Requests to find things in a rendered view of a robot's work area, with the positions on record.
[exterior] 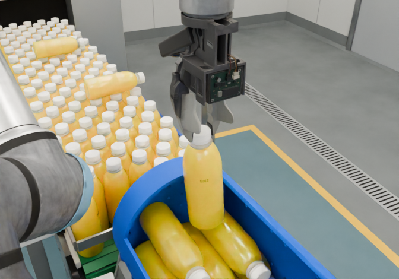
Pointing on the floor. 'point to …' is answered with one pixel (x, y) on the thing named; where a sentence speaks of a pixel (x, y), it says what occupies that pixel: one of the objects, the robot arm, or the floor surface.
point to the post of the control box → (39, 260)
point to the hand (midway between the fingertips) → (199, 129)
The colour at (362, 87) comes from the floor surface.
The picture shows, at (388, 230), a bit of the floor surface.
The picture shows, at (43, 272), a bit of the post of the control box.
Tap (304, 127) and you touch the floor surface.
